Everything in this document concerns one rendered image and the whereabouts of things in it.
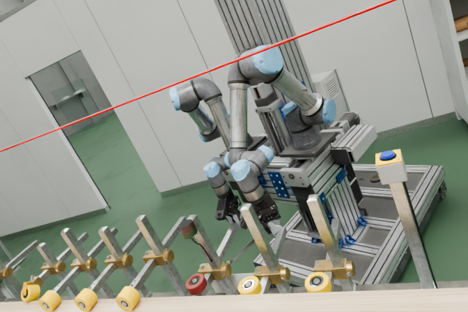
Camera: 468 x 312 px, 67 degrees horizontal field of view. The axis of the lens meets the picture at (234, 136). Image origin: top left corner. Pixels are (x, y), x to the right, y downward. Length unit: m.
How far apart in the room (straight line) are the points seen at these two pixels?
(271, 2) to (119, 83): 2.84
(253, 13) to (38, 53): 3.56
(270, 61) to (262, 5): 0.60
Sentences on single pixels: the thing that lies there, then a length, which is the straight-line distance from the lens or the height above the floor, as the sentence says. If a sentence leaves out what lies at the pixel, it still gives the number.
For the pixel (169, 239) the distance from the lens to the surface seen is 1.76.
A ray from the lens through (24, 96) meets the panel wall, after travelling 5.41.
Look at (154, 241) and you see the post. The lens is 1.62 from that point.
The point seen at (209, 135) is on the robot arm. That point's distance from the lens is 2.08.
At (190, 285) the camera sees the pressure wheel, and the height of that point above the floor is 0.91.
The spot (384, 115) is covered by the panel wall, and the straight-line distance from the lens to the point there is 3.98.
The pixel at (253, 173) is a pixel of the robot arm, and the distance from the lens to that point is 1.33.
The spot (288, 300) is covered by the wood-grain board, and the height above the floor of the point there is 0.90.
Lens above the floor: 1.75
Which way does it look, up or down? 17 degrees down
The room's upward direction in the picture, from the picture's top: 24 degrees counter-clockwise
